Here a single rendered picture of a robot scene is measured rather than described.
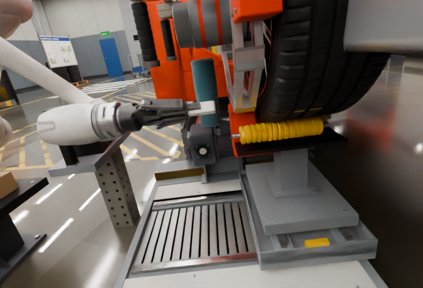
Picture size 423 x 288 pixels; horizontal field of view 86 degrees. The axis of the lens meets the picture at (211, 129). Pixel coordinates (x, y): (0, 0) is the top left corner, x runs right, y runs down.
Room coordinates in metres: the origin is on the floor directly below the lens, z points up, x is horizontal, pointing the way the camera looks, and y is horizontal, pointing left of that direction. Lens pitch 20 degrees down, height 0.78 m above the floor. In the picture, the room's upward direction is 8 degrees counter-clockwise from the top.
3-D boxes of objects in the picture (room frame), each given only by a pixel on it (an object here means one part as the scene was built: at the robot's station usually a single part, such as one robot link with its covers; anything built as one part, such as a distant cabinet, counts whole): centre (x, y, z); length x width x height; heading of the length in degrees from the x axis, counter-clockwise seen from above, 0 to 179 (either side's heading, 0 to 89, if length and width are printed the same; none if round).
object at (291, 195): (0.76, -0.28, 0.32); 0.40 x 0.30 x 0.28; 178
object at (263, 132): (0.65, -0.21, 0.51); 0.29 x 0.06 x 0.06; 88
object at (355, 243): (0.76, -0.28, 0.13); 0.50 x 0.36 x 0.10; 178
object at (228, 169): (1.08, -0.08, 0.26); 0.42 x 0.18 x 0.35; 88
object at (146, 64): (0.61, 0.13, 0.83); 0.04 x 0.04 x 0.16
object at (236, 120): (0.77, -0.15, 0.48); 0.16 x 0.12 x 0.17; 88
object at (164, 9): (0.95, 0.09, 0.93); 0.09 x 0.05 x 0.05; 88
